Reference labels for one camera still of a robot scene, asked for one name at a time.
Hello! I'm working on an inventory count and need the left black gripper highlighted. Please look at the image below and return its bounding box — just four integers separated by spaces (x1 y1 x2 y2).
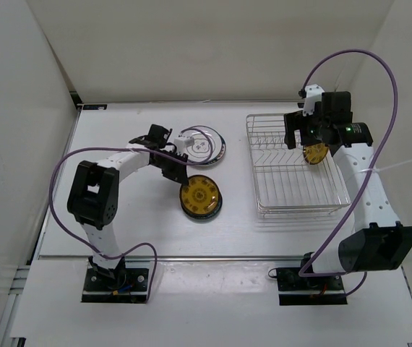
152 149 190 186

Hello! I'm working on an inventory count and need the yellow patterned plate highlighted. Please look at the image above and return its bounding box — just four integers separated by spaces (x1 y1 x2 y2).
303 143 329 165
179 175 222 213

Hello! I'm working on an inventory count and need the white plate teal line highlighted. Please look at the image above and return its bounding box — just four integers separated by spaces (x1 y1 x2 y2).
179 125 225 166

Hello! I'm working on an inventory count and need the dark blue rim plate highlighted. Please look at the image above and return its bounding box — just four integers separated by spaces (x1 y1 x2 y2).
187 129 228 169

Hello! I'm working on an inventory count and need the light blue patterned plate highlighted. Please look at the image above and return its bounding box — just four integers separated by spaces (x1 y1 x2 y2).
181 197 223 221

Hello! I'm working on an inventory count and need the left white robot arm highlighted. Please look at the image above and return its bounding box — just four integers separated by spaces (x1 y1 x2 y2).
67 124 194 289

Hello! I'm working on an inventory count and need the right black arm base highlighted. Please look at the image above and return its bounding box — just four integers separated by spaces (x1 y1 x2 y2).
267 267 347 307

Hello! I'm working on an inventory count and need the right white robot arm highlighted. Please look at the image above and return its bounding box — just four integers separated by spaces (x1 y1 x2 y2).
284 85 412 289

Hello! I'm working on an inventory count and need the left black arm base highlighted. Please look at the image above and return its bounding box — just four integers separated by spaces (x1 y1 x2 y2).
81 257 150 304

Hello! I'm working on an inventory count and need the left dark label sticker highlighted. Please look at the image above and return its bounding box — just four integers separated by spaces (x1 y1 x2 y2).
82 104 108 111

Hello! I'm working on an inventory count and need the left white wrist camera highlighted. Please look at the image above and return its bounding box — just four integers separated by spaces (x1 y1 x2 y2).
173 135 194 153

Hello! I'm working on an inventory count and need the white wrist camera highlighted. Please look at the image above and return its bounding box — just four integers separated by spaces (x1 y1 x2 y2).
173 135 194 153
299 84 324 116

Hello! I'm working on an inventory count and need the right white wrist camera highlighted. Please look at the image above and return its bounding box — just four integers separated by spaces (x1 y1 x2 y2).
299 84 324 116

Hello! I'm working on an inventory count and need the metal wire dish rack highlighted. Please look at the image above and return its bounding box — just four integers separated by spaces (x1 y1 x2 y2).
246 113 350 218

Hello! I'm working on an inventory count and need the aluminium table rail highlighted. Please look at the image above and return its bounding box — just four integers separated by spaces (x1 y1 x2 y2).
38 255 303 262

